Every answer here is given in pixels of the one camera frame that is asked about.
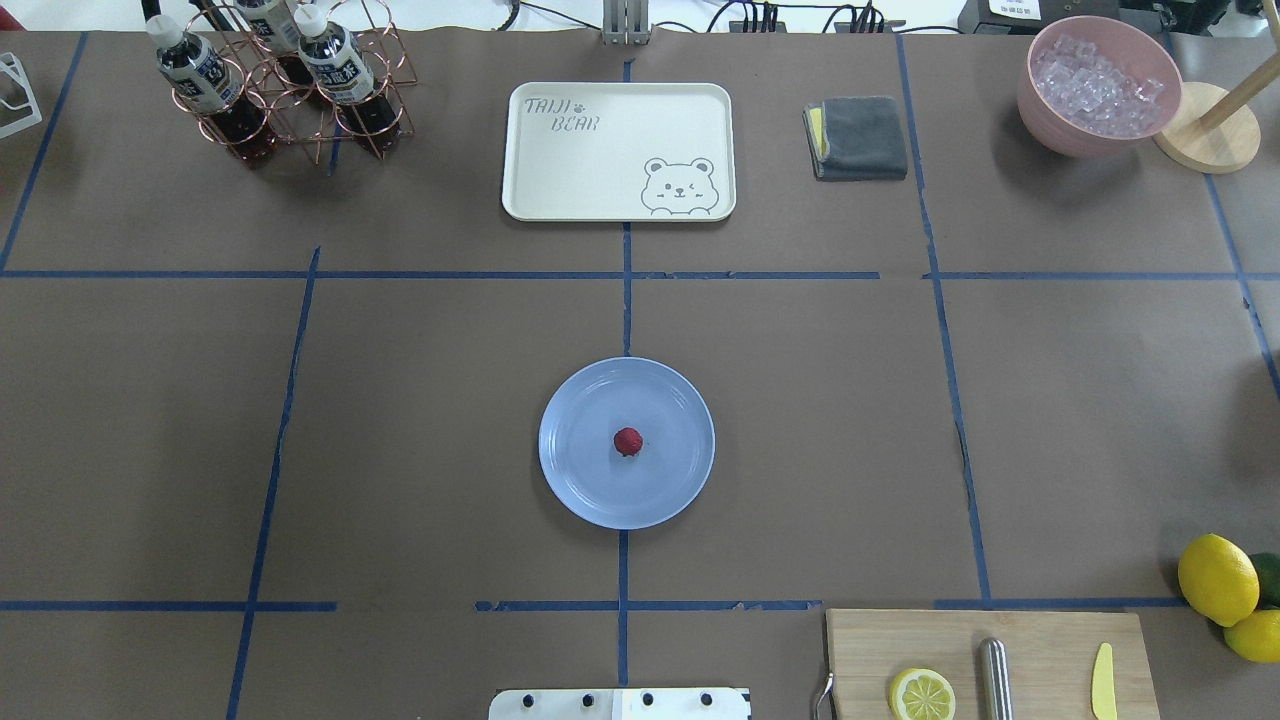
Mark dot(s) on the red strawberry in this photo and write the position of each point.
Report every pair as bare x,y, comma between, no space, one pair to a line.
628,442

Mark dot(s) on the blue round plate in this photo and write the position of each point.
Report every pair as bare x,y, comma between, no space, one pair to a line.
576,451

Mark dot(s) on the cream bear tray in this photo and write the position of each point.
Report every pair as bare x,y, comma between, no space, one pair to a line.
619,152

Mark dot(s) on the grey folded cloth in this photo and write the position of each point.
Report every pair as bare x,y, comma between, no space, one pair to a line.
856,139

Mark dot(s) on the half lemon slice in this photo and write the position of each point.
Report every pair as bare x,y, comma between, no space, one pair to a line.
921,693

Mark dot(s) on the steel cylinder muddler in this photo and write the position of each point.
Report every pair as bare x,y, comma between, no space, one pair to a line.
996,679

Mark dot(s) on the bamboo cutting board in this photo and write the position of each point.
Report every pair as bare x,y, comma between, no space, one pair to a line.
1048,660

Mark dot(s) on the yellow plastic knife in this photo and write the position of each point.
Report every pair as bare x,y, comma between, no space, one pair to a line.
1103,688

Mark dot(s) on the wooden cup stand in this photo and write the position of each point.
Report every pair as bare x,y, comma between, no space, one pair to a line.
1214,131

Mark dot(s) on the yellow lemon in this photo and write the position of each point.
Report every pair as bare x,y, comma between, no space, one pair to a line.
1256,638
1218,580

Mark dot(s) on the green lime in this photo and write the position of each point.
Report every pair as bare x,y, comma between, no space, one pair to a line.
1266,565

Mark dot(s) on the aluminium frame post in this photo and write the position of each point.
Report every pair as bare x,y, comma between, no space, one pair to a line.
626,22

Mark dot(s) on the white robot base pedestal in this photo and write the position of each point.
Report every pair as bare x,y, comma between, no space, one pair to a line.
623,703

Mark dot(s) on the copper wire bottle rack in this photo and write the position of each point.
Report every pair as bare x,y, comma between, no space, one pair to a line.
277,103

